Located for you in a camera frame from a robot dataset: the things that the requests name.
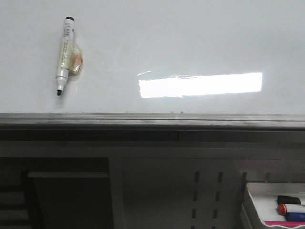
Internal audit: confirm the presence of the white black-tipped whiteboard marker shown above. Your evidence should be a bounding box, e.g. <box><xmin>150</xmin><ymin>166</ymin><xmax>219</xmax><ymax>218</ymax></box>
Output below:
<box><xmin>55</xmin><ymin>16</ymin><xmax>83</xmax><ymax>96</ymax></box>

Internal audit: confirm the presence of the white whiteboard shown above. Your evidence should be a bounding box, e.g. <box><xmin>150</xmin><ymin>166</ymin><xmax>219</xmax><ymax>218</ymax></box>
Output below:
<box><xmin>0</xmin><ymin>0</ymin><xmax>305</xmax><ymax>115</ymax></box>

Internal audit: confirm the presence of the white perforated pegboard panel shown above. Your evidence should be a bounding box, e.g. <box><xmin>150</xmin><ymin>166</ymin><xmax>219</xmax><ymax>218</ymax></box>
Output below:
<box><xmin>110</xmin><ymin>157</ymin><xmax>305</xmax><ymax>229</ymax></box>

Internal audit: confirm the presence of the white plastic marker tray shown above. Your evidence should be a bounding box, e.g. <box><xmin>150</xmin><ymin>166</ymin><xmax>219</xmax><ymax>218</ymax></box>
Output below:
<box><xmin>240</xmin><ymin>183</ymin><xmax>305</xmax><ymax>229</ymax></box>

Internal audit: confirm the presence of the dark cabinet shelf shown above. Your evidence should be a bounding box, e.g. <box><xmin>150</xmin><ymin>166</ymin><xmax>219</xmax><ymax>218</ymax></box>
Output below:
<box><xmin>0</xmin><ymin>157</ymin><xmax>114</xmax><ymax>229</ymax></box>

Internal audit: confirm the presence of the red capped marker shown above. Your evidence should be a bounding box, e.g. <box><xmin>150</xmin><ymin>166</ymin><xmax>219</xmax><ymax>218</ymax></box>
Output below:
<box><xmin>277</xmin><ymin>204</ymin><xmax>305</xmax><ymax>215</ymax></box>

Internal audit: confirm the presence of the blue capped marker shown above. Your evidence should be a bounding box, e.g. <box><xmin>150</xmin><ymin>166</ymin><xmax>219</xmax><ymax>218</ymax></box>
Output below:
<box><xmin>285</xmin><ymin>212</ymin><xmax>305</xmax><ymax>222</ymax></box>

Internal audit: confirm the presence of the pink eraser strip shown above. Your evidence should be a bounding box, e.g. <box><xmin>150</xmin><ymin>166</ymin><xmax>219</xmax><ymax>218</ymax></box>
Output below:
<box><xmin>263</xmin><ymin>221</ymin><xmax>305</xmax><ymax>229</ymax></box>

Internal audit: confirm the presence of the grey whiteboard ledge rail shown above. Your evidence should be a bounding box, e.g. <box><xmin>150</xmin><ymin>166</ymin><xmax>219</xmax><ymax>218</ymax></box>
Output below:
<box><xmin>0</xmin><ymin>113</ymin><xmax>305</xmax><ymax>143</ymax></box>

